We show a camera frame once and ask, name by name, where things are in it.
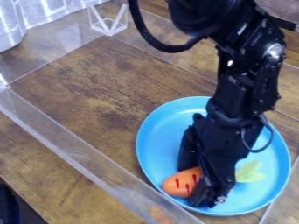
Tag blue plastic plate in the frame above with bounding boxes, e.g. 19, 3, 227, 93
135, 96, 291, 216

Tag clear acrylic back barrier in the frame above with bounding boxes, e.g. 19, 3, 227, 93
0, 3, 299, 121

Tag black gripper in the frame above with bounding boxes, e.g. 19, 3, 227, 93
178, 98, 267, 208

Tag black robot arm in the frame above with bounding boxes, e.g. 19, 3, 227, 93
168, 0, 286, 207

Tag clear acrylic front barrier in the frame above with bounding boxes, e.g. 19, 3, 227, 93
0, 74, 206, 224

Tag white checkered curtain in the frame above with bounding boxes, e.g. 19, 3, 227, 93
0, 0, 109, 53

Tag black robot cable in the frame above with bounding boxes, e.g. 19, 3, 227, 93
127, 0, 208, 54

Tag clear acrylic corner bracket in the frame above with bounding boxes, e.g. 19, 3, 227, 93
88, 3, 128, 37

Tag clear acrylic barrier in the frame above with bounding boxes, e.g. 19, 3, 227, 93
0, 74, 206, 224
0, 3, 299, 121

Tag orange toy carrot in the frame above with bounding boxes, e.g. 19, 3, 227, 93
163, 160, 266, 198

